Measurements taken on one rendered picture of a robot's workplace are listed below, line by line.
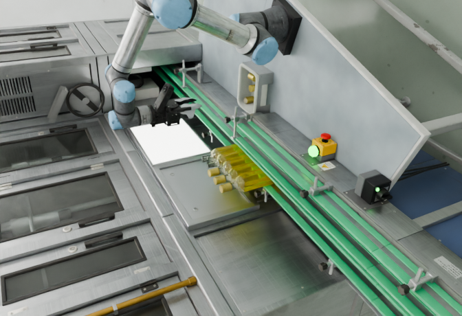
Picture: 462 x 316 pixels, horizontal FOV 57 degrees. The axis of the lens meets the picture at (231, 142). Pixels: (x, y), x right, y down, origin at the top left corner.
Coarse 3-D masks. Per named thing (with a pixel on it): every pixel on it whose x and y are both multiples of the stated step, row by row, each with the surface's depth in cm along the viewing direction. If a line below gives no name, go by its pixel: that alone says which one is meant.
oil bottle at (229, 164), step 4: (228, 160) 189; (232, 160) 189; (236, 160) 189; (240, 160) 189; (244, 160) 190; (248, 160) 190; (224, 164) 187; (228, 164) 186; (232, 164) 186; (236, 164) 186; (240, 164) 187; (244, 164) 188; (224, 168) 186; (228, 168) 185
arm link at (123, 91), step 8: (120, 80) 159; (112, 88) 159; (120, 88) 153; (128, 88) 154; (120, 96) 153; (128, 96) 154; (120, 104) 156; (128, 104) 156; (120, 112) 158; (128, 112) 159
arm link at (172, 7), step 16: (160, 0) 132; (176, 0) 132; (192, 0) 139; (160, 16) 134; (176, 16) 136; (192, 16) 139; (208, 16) 145; (224, 16) 151; (208, 32) 149; (224, 32) 151; (240, 32) 154; (256, 32) 158; (240, 48) 160; (256, 48) 159; (272, 48) 162; (256, 64) 164
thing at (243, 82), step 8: (240, 72) 210; (248, 72) 212; (240, 80) 212; (248, 80) 214; (256, 80) 197; (240, 88) 214; (248, 88) 216; (256, 88) 199; (240, 96) 217; (248, 96) 219; (256, 96) 201; (240, 104) 216; (248, 104) 216; (248, 112) 210
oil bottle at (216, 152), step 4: (216, 148) 198; (220, 148) 198; (224, 148) 198; (228, 148) 198; (232, 148) 198; (236, 148) 198; (240, 148) 199; (212, 152) 196; (216, 152) 195; (220, 152) 195; (224, 152) 195; (212, 156) 195; (216, 156) 194
